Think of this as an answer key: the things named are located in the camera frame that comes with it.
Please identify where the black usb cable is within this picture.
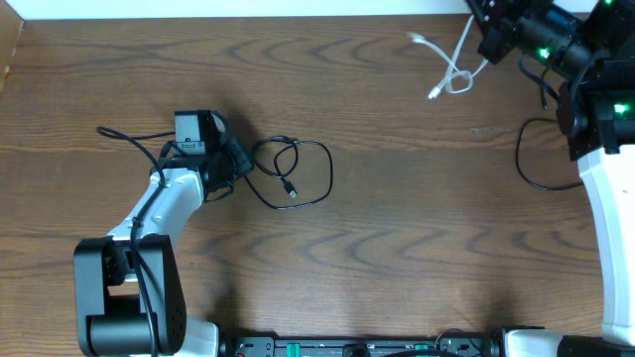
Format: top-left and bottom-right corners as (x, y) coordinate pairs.
(241, 135), (334, 211)
(514, 63), (585, 192)

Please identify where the white usb cable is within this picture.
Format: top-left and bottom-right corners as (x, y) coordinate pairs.
(406, 14), (490, 100)

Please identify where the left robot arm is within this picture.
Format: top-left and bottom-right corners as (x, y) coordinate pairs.
(73, 110), (253, 356)

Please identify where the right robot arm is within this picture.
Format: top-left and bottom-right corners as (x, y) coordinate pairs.
(468, 0), (634, 356)

